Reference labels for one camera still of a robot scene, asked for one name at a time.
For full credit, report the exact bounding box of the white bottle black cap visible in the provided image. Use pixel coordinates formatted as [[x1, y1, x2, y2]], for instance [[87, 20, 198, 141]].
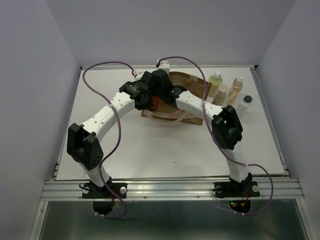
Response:
[[235, 95, 253, 118]]

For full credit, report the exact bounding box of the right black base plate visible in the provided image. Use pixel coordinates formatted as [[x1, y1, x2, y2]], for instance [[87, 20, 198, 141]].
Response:
[[212, 181, 260, 199]]

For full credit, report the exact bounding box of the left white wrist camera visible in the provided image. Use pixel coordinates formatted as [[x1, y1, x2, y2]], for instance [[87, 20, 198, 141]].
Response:
[[132, 70, 145, 81]]

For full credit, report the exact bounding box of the green pump bottle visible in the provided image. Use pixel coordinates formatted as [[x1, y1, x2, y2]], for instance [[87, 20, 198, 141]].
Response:
[[208, 71, 223, 98]]

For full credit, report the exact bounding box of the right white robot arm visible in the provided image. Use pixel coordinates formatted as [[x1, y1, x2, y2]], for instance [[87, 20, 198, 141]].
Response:
[[152, 69, 249, 195]]

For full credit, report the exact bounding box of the brown burlap canvas bag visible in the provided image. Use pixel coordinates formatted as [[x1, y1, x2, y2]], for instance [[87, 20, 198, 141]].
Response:
[[141, 71, 212, 126]]

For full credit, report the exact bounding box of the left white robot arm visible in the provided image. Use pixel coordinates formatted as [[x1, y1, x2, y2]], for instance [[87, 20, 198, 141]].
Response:
[[66, 71, 161, 197]]

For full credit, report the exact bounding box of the amber liquid clear bottle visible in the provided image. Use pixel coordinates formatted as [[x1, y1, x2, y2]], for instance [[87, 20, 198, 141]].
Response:
[[226, 77, 244, 105]]

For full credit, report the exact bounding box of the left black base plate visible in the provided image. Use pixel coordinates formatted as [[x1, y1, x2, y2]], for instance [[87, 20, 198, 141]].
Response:
[[78, 181, 128, 199]]

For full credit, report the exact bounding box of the aluminium frame rail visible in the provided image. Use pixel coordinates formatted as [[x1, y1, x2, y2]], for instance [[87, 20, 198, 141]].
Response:
[[31, 66, 311, 240]]

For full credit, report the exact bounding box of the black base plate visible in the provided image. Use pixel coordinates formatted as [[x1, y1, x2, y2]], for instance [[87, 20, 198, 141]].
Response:
[[212, 181, 260, 199], [78, 181, 128, 199]]

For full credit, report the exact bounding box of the clear pump bottle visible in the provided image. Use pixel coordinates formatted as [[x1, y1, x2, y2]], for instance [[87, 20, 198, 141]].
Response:
[[212, 83, 229, 106]]

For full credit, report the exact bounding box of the orange bottle dark cap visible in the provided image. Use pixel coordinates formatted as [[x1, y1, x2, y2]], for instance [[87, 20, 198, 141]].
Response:
[[148, 95, 160, 111]]

